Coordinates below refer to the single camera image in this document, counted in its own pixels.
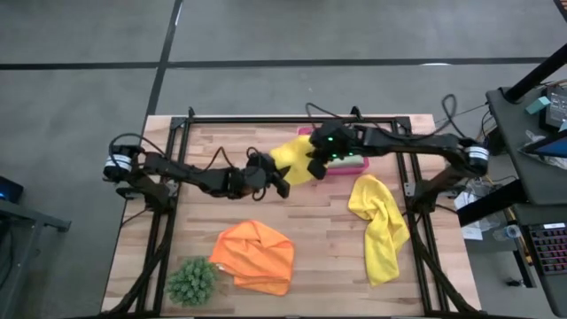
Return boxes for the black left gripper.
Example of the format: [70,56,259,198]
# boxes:
[228,152,283,200]

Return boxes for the yellow microfiber towel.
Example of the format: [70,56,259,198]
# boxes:
[347,174,411,288]
[268,134,331,187]

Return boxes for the orange microfiber towel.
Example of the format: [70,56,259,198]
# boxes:
[209,220,296,297]

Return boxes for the pink plastic tray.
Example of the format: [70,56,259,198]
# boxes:
[297,126,370,175]

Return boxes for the grey metal mounting plate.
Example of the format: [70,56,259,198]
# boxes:
[402,176,418,199]

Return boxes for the green artificial plant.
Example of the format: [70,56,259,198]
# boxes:
[164,255,221,308]

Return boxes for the black low desk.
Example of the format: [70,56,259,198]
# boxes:
[455,179,567,319]

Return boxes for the black side desk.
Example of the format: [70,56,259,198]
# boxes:
[485,86,567,207]

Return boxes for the clear plastic bottle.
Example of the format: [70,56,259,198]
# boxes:
[493,223,523,243]

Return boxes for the small teal box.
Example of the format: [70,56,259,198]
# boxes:
[525,95,552,117]

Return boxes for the black slanted pole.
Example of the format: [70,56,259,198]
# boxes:
[503,43,567,104]

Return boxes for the dark tablet screen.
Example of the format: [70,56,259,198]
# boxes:
[518,129,567,160]

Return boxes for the black electronics box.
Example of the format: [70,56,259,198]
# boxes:
[543,83,567,133]

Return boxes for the grey metal cart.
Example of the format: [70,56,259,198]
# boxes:
[0,198,72,319]

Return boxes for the keyboard with blue keys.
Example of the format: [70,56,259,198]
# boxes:
[528,222,567,276]

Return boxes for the blue-lit black device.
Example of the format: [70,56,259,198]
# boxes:
[0,175,25,205]

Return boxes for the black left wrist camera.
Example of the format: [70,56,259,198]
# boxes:
[271,171,292,199]

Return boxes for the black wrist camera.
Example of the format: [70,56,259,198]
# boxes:
[271,171,292,199]
[307,158,330,181]

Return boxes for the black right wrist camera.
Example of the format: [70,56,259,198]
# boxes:
[307,158,330,181]

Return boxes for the black metal rig frame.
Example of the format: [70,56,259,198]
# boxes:
[99,105,488,319]

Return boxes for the thin black floor cable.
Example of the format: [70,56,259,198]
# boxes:
[435,102,489,125]

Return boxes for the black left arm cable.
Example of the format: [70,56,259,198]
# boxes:
[107,131,268,204]

